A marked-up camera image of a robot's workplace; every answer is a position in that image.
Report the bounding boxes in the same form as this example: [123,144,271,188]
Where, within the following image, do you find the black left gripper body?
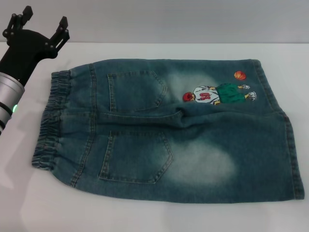
[0,28,59,86]

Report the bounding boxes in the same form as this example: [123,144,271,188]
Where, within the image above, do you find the blue denim shorts with print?
[30,57,305,202]

